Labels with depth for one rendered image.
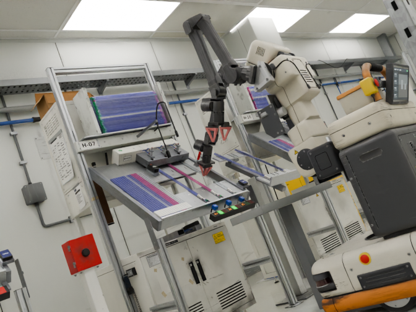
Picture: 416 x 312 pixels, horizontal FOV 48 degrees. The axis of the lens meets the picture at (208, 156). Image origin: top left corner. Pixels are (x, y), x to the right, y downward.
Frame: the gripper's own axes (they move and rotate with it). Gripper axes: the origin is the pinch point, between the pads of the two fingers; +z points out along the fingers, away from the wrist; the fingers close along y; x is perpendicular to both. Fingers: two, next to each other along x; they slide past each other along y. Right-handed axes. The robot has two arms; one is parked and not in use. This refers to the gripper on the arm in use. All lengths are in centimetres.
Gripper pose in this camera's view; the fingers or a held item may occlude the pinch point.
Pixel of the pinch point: (204, 174)
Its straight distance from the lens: 299.4
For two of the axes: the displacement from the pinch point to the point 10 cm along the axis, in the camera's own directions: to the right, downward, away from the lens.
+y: -7.2, 1.8, -6.7
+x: 6.8, 3.5, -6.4
